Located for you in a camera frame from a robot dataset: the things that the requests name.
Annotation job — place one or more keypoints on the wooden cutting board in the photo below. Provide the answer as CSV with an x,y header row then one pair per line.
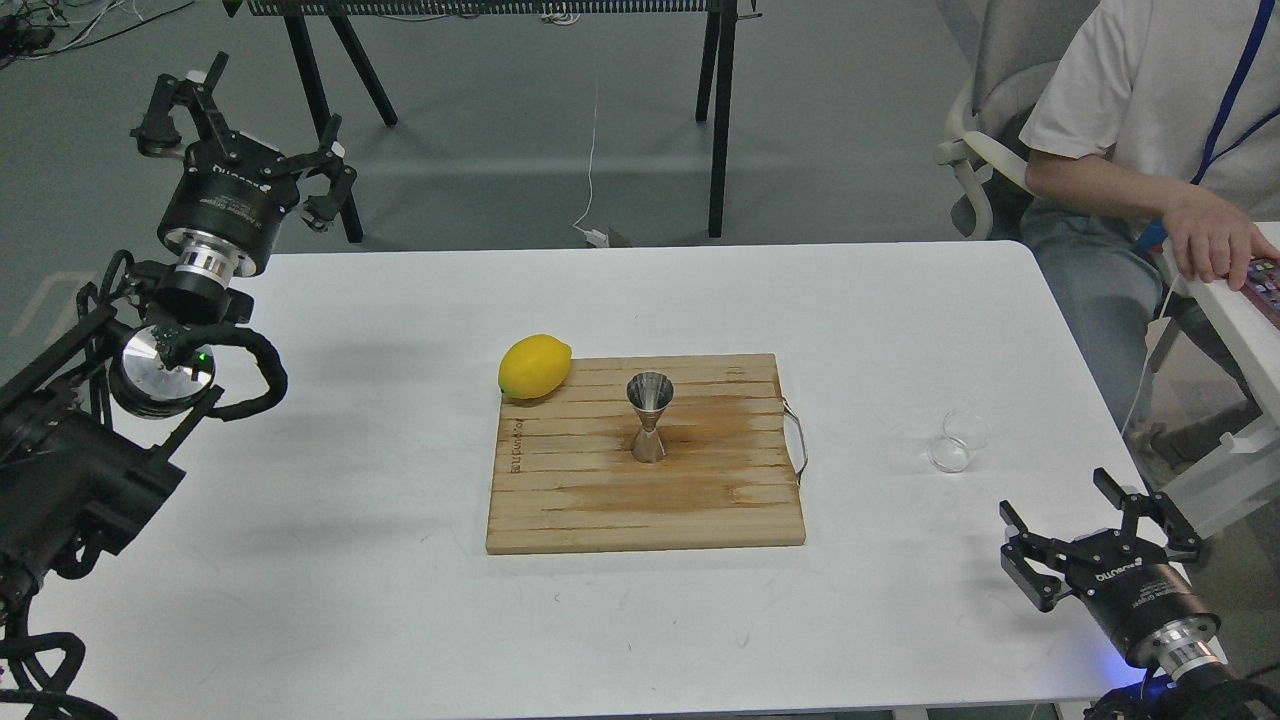
x,y
565,479

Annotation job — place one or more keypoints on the yellow lemon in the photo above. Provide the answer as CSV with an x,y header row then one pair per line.
x,y
534,367

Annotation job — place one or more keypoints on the grey office chair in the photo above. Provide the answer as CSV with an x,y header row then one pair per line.
x,y
1019,47

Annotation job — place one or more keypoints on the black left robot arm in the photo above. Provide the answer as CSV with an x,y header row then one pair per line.
x,y
91,425

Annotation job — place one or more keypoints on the black metal frame table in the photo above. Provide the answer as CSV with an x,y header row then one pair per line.
x,y
590,113

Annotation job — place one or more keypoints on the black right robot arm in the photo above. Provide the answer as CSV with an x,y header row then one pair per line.
x,y
1201,691

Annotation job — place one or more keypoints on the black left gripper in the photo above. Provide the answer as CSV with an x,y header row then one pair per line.
x,y
222,205

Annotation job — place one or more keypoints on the steel double jigger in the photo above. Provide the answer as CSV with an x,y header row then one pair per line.
x,y
649,393

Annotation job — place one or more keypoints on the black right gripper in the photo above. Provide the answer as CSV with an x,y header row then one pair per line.
x,y
1145,607

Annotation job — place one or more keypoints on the person in white shirt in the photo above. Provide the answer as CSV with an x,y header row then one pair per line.
x,y
1151,97

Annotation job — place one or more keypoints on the person's hand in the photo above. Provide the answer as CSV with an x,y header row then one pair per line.
x,y
1212,239

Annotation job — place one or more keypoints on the small clear glass cup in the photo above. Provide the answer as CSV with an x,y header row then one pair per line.
x,y
962,435

